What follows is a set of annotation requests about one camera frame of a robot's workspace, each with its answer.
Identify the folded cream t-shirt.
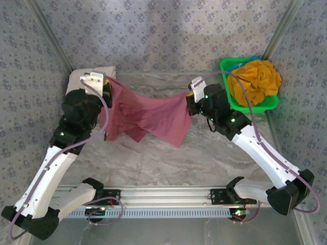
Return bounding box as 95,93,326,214
65,65,117,98

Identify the grey slotted cable duct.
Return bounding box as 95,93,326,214
68,207,246,219

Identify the pink t-shirt with star print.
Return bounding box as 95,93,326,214
99,76,193,149

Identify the teal t-shirt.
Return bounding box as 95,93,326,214
231,55,264,71

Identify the aluminium frame bar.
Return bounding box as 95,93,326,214
263,0,306,59
292,209,319,245
25,0,75,74

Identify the green plastic basket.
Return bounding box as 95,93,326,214
220,57,279,114

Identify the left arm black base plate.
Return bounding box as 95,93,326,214
96,188,122,206

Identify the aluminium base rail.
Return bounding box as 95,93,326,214
52,185,271,207

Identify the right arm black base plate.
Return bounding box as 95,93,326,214
210,188,239,205

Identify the crumpled orange t-shirt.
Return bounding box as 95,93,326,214
227,59,283,108

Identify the controller board with led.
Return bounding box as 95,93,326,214
85,207,107,218
229,208,250,221

